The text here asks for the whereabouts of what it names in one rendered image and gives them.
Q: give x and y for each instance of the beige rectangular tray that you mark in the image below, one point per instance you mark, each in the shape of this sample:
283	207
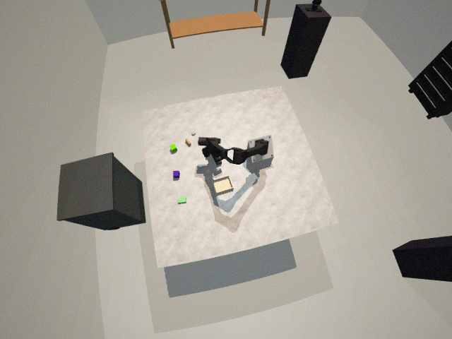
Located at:
222	184

